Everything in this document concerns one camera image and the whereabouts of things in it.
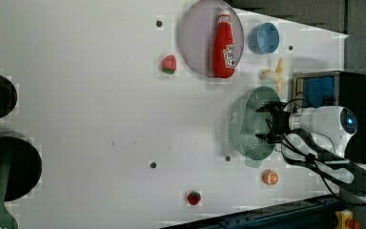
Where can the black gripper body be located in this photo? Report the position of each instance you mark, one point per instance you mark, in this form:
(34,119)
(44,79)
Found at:
(280,122)

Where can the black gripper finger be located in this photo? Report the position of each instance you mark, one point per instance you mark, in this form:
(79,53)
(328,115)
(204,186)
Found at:
(264,109)
(263,137)

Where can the green plastic strainer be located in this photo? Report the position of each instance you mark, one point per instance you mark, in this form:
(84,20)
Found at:
(246,123)

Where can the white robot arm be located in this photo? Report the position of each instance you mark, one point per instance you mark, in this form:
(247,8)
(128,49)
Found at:
(317,139)

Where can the peeled toy banana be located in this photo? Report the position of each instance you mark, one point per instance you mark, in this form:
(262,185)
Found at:
(276,76)

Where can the toy orange half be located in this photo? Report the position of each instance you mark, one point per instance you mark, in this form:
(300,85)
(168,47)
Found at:
(270,177)

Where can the silver toaster oven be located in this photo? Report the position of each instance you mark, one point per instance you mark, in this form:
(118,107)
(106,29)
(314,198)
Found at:
(341,89)

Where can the red ketchup bottle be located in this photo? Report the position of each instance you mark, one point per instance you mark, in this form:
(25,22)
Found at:
(224,59)

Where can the blue plastic bowl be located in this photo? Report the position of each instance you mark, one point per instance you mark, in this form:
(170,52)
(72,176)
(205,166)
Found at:
(264,38)

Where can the small red toy strawberry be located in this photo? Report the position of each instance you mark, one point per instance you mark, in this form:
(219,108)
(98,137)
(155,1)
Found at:
(193,198)

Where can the grey round plate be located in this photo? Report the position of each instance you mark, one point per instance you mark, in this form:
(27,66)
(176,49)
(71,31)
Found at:
(197,34)

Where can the pink toy strawberry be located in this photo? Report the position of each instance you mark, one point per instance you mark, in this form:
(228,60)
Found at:
(169,64)

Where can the yellow red button box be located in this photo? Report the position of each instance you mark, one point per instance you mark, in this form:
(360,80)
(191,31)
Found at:
(346,220)

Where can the large black pan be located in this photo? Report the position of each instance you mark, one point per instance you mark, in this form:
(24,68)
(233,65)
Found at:
(25,166)

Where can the green plastic spatula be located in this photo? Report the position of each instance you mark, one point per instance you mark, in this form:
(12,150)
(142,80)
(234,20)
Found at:
(7,220)

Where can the blue metal frame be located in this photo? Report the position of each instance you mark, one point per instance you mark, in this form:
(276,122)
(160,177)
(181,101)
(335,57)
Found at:
(310,213)

